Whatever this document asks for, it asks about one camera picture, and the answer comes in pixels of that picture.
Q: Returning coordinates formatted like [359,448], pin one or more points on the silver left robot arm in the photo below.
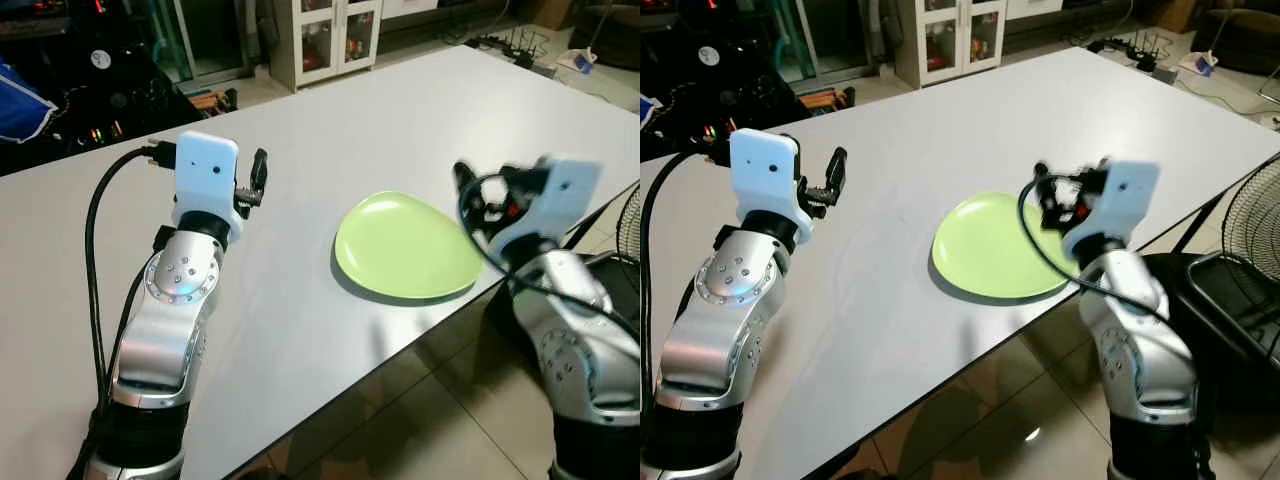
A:
[170,335]
[715,340]

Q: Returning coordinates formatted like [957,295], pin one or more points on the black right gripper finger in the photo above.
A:
[467,188]
[1047,188]

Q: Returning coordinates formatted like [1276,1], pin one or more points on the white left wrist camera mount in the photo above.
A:
[205,175]
[765,170]

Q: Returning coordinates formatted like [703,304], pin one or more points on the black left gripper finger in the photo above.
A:
[260,170]
[837,170]

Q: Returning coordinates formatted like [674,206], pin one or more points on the black table leg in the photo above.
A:
[595,215]
[1198,222]

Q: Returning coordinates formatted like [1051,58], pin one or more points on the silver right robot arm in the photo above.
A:
[580,365]
[1140,370]

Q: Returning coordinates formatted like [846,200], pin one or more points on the orange and black tool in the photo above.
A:
[212,100]
[825,98]

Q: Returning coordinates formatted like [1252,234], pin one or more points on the white and blue small box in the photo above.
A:
[580,62]
[1202,65]

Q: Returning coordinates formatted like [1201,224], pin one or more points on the black cluttered desk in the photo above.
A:
[110,100]
[720,80]

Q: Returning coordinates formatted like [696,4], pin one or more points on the black router with antennas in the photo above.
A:
[1135,50]
[510,50]

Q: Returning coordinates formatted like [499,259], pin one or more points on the white glass-door cabinet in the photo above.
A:
[908,45]
[283,50]

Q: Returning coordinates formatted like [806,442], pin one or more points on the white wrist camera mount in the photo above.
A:
[765,170]
[1125,200]
[560,195]
[205,175]

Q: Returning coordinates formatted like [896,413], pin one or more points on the blue bag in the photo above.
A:
[647,112]
[22,105]

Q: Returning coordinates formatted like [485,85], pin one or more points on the glass door shelf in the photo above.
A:
[205,40]
[825,40]

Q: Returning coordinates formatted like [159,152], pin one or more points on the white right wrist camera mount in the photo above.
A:
[560,195]
[1125,200]

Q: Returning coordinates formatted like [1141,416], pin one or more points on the light green plate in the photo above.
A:
[400,245]
[985,250]

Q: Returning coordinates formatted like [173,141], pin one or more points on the dark brown sofa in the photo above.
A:
[612,20]
[1240,35]

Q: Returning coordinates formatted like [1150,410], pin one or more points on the black plastic stool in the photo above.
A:
[615,275]
[1230,310]

